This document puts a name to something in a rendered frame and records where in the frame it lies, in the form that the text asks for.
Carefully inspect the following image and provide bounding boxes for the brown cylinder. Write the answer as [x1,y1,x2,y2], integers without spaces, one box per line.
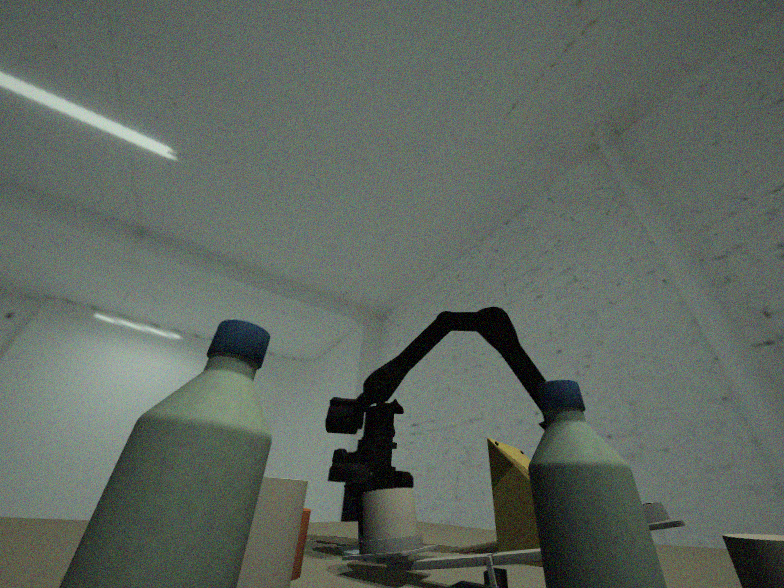
[291,508,311,581]

